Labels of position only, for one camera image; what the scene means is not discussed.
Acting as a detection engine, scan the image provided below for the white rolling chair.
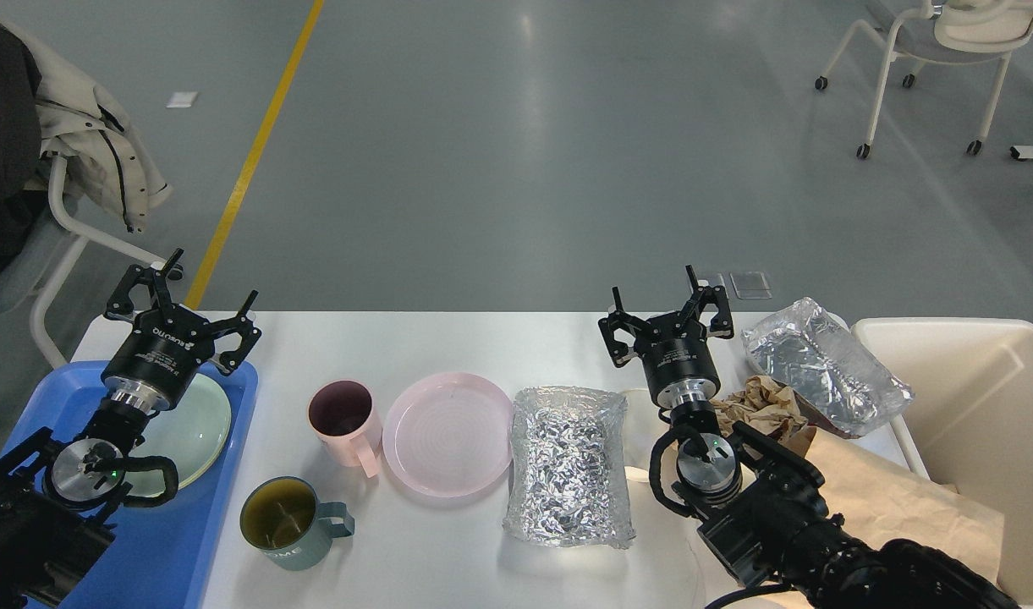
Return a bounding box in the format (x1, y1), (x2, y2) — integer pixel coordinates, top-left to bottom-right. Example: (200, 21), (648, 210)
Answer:
(814, 1), (1033, 161)

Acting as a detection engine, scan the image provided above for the foil bag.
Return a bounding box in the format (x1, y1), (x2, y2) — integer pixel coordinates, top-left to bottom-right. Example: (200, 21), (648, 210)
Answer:
(743, 297), (915, 439)

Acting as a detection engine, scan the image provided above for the pink plate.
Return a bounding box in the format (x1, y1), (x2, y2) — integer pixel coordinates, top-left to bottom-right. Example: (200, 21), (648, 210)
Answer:
(383, 371), (514, 498)

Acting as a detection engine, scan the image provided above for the white paper on floor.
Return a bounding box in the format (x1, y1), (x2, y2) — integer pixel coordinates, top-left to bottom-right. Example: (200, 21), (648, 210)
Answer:
(167, 91), (199, 109)

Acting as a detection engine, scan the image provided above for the white chair with jacket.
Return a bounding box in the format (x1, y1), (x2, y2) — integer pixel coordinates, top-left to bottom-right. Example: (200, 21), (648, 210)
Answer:
(29, 154), (166, 368)

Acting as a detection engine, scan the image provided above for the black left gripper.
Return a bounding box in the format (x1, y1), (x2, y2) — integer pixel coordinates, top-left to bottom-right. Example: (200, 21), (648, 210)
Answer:
(101, 249), (262, 413)

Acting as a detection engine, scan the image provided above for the blue plastic tray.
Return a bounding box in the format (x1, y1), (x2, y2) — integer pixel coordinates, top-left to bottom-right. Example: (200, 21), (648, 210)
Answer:
(1, 361), (258, 608)

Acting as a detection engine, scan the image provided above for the teal mug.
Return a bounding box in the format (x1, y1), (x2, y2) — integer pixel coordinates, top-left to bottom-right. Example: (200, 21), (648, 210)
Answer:
(239, 475), (356, 571)

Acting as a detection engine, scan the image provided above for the cream plastic bin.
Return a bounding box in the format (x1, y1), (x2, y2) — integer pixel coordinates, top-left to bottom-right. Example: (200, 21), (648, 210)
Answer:
(852, 317), (1033, 606)

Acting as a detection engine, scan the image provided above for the crumpled foil tray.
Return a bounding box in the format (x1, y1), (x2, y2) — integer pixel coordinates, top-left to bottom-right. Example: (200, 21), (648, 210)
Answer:
(503, 386), (636, 550)

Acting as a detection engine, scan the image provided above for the brown paper bag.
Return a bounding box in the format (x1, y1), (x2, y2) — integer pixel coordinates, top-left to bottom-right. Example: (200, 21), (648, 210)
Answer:
(786, 425), (1006, 584)

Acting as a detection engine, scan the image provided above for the pink mug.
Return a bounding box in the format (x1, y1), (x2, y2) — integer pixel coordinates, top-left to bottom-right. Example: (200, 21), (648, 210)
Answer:
(307, 379), (383, 478)

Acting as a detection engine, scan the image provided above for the light green plate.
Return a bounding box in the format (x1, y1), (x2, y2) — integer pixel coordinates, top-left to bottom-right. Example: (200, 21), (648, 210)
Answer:
(129, 374), (233, 490)

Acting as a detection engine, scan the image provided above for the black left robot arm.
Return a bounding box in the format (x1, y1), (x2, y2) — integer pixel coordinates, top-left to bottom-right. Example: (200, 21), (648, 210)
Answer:
(0, 250), (261, 608)

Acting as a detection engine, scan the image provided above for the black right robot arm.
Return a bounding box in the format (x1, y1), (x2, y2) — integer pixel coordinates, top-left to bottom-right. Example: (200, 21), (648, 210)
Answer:
(598, 267), (1018, 608)

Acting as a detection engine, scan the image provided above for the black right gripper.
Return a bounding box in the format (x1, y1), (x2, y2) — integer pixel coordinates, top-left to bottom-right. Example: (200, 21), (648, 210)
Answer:
(600, 266), (735, 405)

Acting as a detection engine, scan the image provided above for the floor outlet plate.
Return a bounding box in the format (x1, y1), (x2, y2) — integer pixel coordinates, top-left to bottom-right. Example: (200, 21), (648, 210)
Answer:
(728, 271), (774, 299)

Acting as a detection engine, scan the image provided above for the crumpled brown paper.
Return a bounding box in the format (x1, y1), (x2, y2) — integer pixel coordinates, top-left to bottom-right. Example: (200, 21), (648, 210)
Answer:
(711, 376), (815, 458)

